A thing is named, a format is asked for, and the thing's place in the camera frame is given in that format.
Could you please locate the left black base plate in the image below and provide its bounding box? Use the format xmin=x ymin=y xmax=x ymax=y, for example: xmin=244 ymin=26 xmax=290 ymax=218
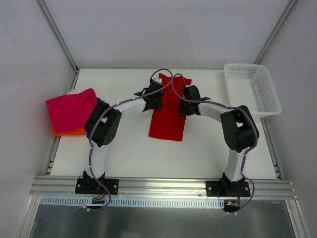
xmin=75 ymin=178 xmax=119 ymax=195

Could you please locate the folded orange t shirt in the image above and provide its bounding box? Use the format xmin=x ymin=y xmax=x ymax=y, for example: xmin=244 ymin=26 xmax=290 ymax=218
xmin=51 ymin=126 xmax=86 ymax=136

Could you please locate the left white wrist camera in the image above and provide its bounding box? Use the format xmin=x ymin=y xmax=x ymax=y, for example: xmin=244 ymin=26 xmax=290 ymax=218
xmin=153 ymin=78 xmax=162 ymax=84

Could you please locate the red t shirt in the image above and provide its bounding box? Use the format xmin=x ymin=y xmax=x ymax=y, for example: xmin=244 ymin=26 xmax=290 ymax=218
xmin=149 ymin=76 xmax=192 ymax=141

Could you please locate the white slotted cable duct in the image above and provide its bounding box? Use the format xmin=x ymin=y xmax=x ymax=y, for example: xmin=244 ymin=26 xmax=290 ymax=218
xmin=40 ymin=196 xmax=225 ymax=209

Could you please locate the aluminium mounting rail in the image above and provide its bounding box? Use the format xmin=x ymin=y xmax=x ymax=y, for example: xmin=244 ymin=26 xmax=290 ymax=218
xmin=30 ymin=176 xmax=298 ymax=200

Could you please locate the aluminium frame post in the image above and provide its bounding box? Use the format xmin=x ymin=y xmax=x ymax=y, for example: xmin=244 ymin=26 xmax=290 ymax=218
xmin=254 ymin=0 xmax=299 ymax=64
xmin=36 ymin=0 xmax=78 ymax=72

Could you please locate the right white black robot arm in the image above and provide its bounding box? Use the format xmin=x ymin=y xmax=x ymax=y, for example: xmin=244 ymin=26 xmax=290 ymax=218
xmin=180 ymin=85 xmax=260 ymax=197

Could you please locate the folded white t shirt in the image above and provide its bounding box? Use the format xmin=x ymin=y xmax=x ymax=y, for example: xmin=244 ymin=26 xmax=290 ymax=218
xmin=67 ymin=89 xmax=76 ymax=95

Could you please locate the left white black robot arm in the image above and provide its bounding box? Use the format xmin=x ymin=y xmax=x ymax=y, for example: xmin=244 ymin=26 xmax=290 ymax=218
xmin=75 ymin=79 xmax=165 ymax=195

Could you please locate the right aluminium frame post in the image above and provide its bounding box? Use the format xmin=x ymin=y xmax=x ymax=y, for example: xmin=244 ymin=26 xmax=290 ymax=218
xmin=254 ymin=0 xmax=299 ymax=64

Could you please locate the white plastic basket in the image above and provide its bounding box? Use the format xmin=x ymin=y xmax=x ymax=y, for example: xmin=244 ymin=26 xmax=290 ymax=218
xmin=223 ymin=63 xmax=282 ymax=118

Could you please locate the left aluminium frame post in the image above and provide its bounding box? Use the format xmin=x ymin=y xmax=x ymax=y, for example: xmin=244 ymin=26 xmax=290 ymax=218
xmin=36 ymin=0 xmax=78 ymax=72

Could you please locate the folded pink t shirt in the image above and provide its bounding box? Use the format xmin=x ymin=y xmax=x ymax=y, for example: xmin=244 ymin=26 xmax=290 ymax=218
xmin=46 ymin=88 xmax=97 ymax=133

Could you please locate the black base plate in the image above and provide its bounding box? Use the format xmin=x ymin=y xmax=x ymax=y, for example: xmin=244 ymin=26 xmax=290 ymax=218
xmin=75 ymin=178 xmax=119 ymax=195
xmin=206 ymin=180 xmax=251 ymax=197

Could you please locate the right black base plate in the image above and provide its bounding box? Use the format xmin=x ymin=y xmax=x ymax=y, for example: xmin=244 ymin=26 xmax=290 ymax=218
xmin=206 ymin=180 xmax=251 ymax=197

